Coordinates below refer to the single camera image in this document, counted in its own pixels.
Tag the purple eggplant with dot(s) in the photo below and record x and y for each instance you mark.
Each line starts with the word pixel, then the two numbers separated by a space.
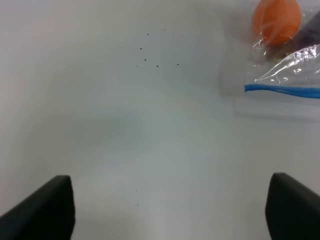
pixel 308 35

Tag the orange fruit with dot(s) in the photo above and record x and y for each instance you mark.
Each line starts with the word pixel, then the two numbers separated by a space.
pixel 276 21

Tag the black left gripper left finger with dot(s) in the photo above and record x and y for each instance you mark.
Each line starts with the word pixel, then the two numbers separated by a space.
pixel 47 214

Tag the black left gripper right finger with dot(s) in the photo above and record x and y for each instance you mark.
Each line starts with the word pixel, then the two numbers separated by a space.
pixel 292 210

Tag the clear zip bag blue zipper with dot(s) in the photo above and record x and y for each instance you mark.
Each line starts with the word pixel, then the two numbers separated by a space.
pixel 281 87

